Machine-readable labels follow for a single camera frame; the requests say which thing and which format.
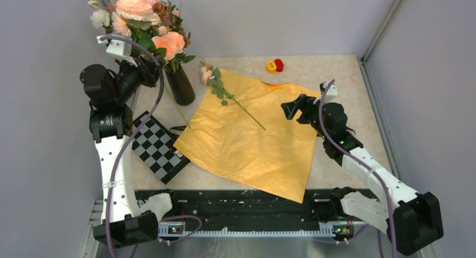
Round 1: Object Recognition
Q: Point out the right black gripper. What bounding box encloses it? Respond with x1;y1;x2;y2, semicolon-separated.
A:
282;94;330;140

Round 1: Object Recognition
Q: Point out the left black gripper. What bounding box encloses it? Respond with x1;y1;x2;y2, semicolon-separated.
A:
112;52;165;104

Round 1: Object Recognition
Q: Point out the orange paper bouquet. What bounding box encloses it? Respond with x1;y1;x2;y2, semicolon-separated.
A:
200;60;266;130

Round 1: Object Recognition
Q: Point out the orange yellow wrapping paper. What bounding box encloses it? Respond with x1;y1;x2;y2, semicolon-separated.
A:
175;70;319;203

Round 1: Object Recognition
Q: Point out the black ribbon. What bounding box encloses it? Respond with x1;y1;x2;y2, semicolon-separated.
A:
169;125;187;135

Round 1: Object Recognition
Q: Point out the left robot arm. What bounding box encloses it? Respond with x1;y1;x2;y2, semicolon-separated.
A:
79;59;180;249

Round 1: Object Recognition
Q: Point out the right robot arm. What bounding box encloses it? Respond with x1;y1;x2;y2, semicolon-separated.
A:
281;94;444;256

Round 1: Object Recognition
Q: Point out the black tapered vase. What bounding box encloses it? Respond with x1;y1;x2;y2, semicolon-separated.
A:
165;66;195;106

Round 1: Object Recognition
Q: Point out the pink and white flower bunch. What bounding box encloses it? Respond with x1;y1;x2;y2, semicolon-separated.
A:
86;0;195;73

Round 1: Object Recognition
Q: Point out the black white checkerboard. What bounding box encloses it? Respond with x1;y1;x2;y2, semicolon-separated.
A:
132;111;190;184

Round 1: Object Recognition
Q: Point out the yellow toy flower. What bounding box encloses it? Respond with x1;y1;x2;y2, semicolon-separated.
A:
266;61;277;74

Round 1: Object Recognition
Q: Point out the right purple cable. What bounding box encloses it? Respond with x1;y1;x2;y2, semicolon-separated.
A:
318;79;398;258

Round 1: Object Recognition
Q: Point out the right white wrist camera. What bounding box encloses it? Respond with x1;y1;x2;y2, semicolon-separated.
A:
313;80;338;104

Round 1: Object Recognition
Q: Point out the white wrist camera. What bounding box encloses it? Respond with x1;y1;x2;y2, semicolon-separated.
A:
313;80;338;104
97;34;138;67

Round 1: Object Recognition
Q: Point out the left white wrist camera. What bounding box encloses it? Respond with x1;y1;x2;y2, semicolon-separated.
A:
97;34;138;67

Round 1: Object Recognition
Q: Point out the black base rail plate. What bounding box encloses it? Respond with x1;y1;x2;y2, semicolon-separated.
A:
145;188;367;233

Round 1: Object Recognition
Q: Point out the aluminium frame rail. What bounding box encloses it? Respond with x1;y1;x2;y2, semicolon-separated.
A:
80;199;441;258

